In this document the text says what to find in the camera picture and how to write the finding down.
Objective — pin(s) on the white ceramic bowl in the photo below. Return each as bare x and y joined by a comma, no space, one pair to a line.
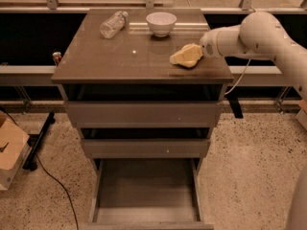
161,23

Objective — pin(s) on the cardboard box left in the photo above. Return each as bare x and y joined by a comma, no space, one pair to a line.
13,147

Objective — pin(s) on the box at right edge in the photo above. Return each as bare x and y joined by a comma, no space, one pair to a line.
301,116

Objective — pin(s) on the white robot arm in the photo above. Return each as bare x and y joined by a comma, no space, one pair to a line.
254,176

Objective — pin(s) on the grey drawer cabinet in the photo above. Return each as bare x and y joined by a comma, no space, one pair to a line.
128,101

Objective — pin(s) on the black bracket behind cabinet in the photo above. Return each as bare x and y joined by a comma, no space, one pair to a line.
235,106

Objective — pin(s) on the grey open bottom drawer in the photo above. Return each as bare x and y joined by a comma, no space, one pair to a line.
146,194

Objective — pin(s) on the red soda can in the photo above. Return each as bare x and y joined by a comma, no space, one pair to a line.
57,58

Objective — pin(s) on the clear plastic water bottle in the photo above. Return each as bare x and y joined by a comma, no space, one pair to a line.
114,24

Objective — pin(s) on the yellow sponge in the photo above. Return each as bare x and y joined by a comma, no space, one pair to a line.
189,64

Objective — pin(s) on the grey top drawer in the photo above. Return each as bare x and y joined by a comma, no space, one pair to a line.
143,114

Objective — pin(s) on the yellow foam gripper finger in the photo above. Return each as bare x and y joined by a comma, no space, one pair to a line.
192,52
179,57

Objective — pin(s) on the black stand bar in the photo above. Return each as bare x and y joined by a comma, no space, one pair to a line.
35,142

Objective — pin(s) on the grey middle drawer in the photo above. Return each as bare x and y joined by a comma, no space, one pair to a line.
146,148

